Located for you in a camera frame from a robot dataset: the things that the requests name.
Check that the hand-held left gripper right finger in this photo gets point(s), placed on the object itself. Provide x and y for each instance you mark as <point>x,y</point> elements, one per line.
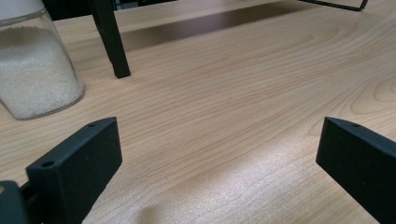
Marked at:
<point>361,165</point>

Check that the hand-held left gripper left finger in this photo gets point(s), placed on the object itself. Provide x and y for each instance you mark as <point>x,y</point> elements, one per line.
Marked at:
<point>77,168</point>

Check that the glass jar of white granules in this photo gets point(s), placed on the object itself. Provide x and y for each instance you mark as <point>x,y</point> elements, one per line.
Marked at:
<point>34,68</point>

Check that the black metal rack leg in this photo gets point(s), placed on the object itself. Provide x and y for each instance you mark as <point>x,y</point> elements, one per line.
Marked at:
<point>110,37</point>

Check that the black metal rack base bar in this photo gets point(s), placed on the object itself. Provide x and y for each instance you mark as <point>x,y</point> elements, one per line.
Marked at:
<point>339,4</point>

